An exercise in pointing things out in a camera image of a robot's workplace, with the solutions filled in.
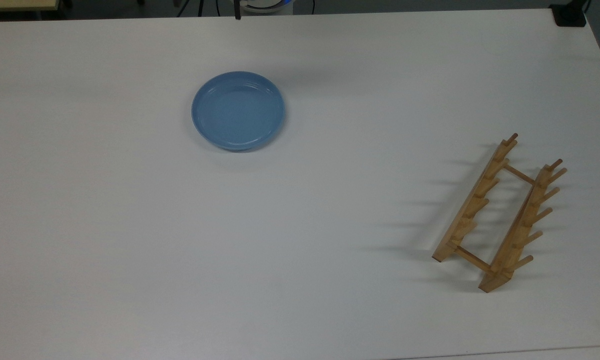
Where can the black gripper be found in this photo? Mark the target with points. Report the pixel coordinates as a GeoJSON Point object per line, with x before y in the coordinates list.
{"type": "Point", "coordinates": [237, 3]}

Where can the blue round plate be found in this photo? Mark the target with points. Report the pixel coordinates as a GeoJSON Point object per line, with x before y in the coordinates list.
{"type": "Point", "coordinates": [238, 112]}

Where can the wooden plate rack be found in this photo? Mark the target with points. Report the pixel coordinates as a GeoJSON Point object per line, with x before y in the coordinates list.
{"type": "Point", "coordinates": [516, 235]}

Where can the black tripod stand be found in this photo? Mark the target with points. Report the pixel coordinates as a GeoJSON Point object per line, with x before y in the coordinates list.
{"type": "Point", "coordinates": [200, 6]}

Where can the light wooden desk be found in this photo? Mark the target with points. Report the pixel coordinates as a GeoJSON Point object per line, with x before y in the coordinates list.
{"type": "Point", "coordinates": [14, 4]}

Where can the black table clamp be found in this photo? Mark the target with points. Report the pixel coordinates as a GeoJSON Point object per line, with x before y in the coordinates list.
{"type": "Point", "coordinates": [569, 15]}

